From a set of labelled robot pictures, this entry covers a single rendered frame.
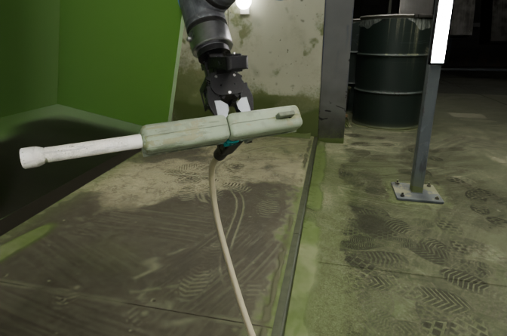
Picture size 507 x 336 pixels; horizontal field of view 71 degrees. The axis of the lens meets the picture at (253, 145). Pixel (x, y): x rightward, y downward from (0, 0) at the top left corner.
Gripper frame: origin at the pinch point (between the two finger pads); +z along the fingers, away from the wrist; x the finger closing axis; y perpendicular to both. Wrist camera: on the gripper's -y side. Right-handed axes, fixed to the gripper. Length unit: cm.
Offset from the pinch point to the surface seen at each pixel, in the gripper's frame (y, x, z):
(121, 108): 35.6, 17.8, -23.2
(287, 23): 117, -102, -102
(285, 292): 33, -14, 37
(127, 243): 69, 22, 12
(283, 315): 27, -10, 41
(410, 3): 336, -522, -282
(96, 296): 49, 33, 24
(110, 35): 26, 18, -40
